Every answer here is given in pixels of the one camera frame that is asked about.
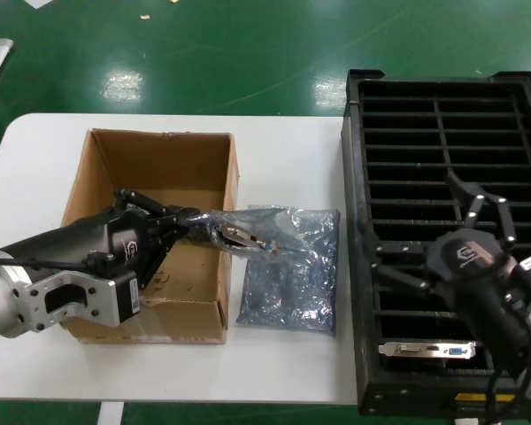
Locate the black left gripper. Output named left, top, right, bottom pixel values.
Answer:
left=0, top=188, right=201, bottom=291

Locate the black slotted container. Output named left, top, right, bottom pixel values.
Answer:
left=341, top=68, right=531, bottom=420

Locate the white table leg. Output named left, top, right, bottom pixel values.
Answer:
left=97, top=402, right=124, bottom=425

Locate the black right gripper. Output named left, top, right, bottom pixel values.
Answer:
left=370, top=170, right=531, bottom=377

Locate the dark antistatic card bag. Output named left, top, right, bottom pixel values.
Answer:
left=189, top=204, right=313, bottom=267

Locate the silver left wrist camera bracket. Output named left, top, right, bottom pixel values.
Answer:
left=19, top=269, right=142, bottom=333

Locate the brown cardboard box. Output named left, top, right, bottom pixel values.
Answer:
left=59, top=127, right=241, bottom=345

